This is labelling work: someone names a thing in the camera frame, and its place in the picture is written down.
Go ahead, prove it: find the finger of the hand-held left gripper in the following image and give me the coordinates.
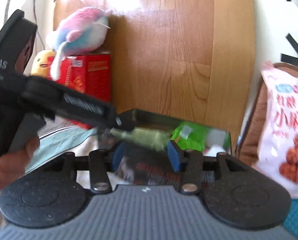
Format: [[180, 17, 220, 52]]
[[55, 84, 137, 132]]

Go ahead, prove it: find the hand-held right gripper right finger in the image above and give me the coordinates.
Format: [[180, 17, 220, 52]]
[[167, 140, 251, 194]]

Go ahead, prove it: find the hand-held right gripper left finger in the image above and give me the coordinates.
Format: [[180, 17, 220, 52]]
[[50, 141, 127, 193]]

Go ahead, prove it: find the bright green snack packet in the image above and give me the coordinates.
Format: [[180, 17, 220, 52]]
[[170, 121, 229, 153]]

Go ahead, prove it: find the pale green snack packet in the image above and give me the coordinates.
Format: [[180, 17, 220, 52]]
[[111, 126, 172, 153]]

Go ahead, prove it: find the metal storage box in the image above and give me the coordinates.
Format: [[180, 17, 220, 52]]
[[99, 109, 233, 188]]

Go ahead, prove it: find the person's left hand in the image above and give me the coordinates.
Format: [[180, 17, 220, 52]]
[[0, 109, 41, 190]]

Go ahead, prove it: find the dark printed snack packet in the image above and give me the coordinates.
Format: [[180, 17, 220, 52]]
[[116, 152, 214, 186]]

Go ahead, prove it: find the red cardboard box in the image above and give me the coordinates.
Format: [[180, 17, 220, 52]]
[[47, 52, 112, 130]]

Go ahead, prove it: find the yellow plush toy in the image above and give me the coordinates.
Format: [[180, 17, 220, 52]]
[[31, 49, 57, 78]]

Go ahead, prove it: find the pale teal sheet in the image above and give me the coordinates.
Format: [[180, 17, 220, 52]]
[[25, 127, 100, 174]]

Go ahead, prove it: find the pink and blue plush toy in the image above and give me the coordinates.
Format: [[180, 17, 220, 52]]
[[46, 6, 113, 81]]

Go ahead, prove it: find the large pink snack bag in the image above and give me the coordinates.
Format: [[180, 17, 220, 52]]
[[254, 60, 298, 199]]

